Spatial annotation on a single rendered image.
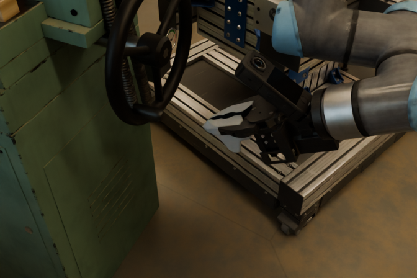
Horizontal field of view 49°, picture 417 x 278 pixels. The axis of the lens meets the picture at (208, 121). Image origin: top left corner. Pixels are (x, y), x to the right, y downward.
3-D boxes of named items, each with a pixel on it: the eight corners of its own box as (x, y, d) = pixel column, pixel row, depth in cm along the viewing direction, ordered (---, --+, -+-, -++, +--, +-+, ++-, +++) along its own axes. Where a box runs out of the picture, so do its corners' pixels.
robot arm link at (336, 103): (346, 102, 56) (358, 67, 61) (311, 108, 58) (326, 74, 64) (365, 149, 59) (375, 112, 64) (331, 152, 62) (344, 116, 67)
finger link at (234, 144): (209, 160, 74) (257, 154, 69) (192, 132, 72) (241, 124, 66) (217, 147, 77) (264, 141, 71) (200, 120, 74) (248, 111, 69)
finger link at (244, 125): (218, 141, 69) (268, 134, 64) (213, 133, 68) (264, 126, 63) (229, 123, 72) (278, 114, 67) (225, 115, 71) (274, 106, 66)
